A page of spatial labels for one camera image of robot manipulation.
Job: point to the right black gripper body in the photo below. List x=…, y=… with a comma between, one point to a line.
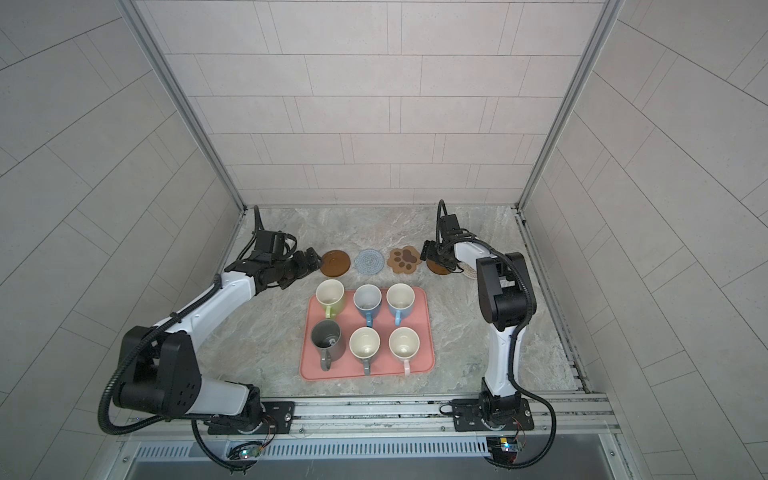
x=438, y=252

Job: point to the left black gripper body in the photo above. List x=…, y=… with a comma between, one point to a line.
x=288, y=269

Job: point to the brown wooden coaster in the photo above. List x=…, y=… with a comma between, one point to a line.
x=335, y=263
x=437, y=268

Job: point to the cork paw print coaster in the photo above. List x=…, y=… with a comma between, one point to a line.
x=404, y=260

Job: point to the blue woven round coaster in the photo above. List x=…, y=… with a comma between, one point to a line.
x=369, y=262

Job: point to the light blue mug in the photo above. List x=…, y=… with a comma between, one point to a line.
x=400, y=299

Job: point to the multicolour woven round coaster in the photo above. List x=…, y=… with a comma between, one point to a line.
x=469, y=273

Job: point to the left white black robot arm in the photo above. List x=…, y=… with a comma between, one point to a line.
x=157, y=377

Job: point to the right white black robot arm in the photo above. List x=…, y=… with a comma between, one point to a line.
x=507, y=303

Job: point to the green mug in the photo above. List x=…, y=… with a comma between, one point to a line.
x=331, y=295

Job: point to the blue floral mug middle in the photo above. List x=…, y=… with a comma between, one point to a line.
x=367, y=300

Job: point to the dark grey mug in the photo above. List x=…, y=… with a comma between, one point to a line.
x=328, y=340

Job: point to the pink silicone tray mat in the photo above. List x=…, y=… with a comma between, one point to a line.
x=380, y=349

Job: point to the left green circuit board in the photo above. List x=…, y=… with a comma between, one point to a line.
x=248, y=451

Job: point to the green circuit board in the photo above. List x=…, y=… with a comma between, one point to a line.
x=248, y=451
x=504, y=450

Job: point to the white vent grille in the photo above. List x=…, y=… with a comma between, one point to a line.
x=330, y=448

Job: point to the right green circuit board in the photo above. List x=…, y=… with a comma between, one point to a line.
x=504, y=450

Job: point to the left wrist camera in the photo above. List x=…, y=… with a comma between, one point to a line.
x=271, y=243

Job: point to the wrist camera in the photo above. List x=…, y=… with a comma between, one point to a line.
x=449, y=227
x=271, y=243

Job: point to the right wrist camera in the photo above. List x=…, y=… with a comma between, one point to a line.
x=449, y=227

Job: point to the pink handled white mug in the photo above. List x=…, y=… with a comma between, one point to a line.
x=404, y=344

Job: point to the grey handled white mug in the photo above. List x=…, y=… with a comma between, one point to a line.
x=365, y=344

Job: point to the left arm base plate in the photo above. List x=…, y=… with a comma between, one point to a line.
x=270, y=417

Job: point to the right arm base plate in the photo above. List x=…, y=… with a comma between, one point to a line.
x=498, y=414

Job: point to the aluminium mounting rail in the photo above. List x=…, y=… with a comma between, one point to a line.
x=421, y=416

